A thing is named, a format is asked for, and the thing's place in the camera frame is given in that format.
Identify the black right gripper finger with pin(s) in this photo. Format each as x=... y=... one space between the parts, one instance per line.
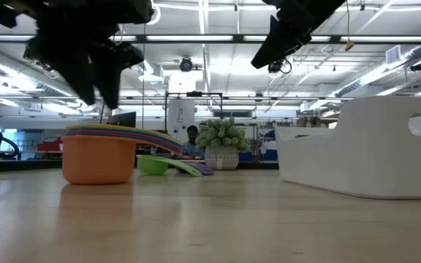
x=280 y=40

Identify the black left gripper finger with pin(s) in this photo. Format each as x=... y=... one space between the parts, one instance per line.
x=112 y=69
x=77 y=73

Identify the yellow measuring cup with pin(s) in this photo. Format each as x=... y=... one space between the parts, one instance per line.
x=104 y=126

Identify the orange measuring cup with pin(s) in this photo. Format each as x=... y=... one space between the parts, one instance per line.
x=97 y=164

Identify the green measuring cup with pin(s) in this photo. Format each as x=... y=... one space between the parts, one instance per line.
x=152 y=166

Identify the purple measuring cup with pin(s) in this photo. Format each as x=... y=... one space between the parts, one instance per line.
x=205 y=168

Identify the white plastic basket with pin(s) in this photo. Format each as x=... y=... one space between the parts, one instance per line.
x=360 y=164

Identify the black ceiling device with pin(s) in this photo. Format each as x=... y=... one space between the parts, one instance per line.
x=274 y=66
x=186 y=64

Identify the black monitor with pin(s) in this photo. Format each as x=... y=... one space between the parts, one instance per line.
x=123 y=120

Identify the red tool cart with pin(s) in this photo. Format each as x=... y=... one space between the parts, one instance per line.
x=49 y=145

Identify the black overhead light beam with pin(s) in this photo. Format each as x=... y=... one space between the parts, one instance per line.
x=196 y=38

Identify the green plant in white pot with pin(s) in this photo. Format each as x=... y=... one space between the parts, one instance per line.
x=221 y=135

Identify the blue storage bin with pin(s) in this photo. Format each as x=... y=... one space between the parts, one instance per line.
x=261 y=156

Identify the silver ventilation duct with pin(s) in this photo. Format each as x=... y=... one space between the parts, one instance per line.
x=371 y=78
x=6 y=64

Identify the black aluminium table frame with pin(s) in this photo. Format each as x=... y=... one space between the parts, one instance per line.
x=20 y=165

